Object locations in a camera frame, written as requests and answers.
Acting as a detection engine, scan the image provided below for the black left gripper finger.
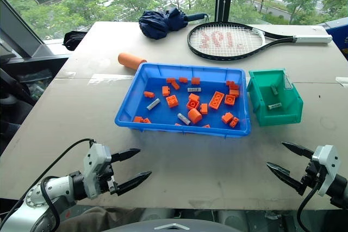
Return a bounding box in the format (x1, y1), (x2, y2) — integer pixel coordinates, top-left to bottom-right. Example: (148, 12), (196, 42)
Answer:
(111, 148), (141, 163)
(116, 171), (153, 196)

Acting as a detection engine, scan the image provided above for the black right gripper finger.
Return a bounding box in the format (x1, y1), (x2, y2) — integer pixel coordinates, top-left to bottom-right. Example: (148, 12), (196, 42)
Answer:
(266, 161), (307, 196)
(281, 141), (315, 160)

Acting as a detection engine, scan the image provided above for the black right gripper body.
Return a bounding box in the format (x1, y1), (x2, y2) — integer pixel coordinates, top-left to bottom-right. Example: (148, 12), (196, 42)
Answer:
(300, 159), (326, 190)

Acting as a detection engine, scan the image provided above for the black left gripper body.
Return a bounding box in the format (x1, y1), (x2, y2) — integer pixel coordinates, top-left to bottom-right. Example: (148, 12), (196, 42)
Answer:
(95, 161), (120, 196)

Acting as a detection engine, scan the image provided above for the blue box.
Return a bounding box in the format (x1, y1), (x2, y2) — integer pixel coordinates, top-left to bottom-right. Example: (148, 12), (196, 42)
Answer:
(323, 16), (348, 61)

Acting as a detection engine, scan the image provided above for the green plastic bin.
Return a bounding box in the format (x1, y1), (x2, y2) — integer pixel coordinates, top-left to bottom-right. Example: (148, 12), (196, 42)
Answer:
(246, 68), (305, 127)

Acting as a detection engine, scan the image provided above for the brown cloth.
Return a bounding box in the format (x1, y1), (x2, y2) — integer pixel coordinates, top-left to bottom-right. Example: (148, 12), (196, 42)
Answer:
(58, 206), (145, 232)

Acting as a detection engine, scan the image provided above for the blue plastic tray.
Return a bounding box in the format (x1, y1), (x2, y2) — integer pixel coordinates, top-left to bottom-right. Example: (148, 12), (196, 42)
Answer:
(114, 62), (252, 137)

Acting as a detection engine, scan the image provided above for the dark grey rounded robot torso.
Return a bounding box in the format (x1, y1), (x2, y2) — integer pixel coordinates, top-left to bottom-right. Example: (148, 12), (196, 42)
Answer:
(146, 217), (243, 232)

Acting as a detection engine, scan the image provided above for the clear tape strip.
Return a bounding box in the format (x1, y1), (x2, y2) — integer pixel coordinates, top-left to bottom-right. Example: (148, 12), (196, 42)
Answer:
(88, 73), (134, 85)

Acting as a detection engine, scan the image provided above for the white tape piece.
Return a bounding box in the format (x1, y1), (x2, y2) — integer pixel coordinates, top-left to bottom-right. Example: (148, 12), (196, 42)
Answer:
(335, 76), (348, 89)

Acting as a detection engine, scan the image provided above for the orange foam cylinder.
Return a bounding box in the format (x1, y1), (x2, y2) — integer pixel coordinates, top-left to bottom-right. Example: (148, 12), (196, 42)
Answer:
(117, 52), (148, 71)

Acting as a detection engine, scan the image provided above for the orange upside-down 2x4 plastic brick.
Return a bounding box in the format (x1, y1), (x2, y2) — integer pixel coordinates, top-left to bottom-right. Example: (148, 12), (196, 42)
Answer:
(208, 90), (226, 111)

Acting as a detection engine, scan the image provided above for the black white tennis racket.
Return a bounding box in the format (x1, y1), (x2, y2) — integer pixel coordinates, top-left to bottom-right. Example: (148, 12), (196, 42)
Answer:
(187, 21), (333, 61)

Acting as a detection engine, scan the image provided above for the black bag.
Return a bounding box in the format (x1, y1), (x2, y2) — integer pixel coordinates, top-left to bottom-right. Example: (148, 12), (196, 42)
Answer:
(63, 30), (88, 52)

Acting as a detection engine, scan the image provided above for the navy folded umbrella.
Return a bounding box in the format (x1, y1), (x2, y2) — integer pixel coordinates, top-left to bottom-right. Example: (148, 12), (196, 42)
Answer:
(138, 7), (209, 40)

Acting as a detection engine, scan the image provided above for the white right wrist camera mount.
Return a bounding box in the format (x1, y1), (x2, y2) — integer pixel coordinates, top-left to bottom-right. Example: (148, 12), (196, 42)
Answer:
(311, 145), (341, 198)

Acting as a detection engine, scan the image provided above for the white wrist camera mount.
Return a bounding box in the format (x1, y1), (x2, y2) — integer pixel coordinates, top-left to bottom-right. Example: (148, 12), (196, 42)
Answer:
(82, 142), (113, 200)
(311, 145), (341, 198)

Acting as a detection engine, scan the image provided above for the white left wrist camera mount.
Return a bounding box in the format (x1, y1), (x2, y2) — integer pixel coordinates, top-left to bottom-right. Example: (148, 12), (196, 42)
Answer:
(82, 142), (113, 200)

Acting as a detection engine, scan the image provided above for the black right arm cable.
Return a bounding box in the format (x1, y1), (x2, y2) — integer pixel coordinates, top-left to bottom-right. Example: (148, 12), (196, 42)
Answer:
(296, 180), (325, 232)

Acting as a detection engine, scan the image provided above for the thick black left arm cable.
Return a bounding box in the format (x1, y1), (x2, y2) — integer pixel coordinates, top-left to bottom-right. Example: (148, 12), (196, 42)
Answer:
(40, 175), (61, 232)

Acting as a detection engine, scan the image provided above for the dark slanted window frame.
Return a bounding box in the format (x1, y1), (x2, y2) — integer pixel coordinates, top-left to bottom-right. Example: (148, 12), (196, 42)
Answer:
(0, 0), (45, 57)

